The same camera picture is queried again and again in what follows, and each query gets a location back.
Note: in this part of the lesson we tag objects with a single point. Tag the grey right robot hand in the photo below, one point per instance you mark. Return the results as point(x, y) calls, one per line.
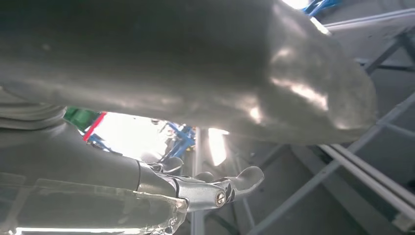
point(162, 48)

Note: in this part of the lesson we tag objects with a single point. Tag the blue metal shelf rack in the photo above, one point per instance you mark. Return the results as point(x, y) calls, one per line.
point(319, 6)
point(186, 136)

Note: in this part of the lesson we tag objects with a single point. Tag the green object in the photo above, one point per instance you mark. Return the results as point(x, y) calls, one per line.
point(81, 118)

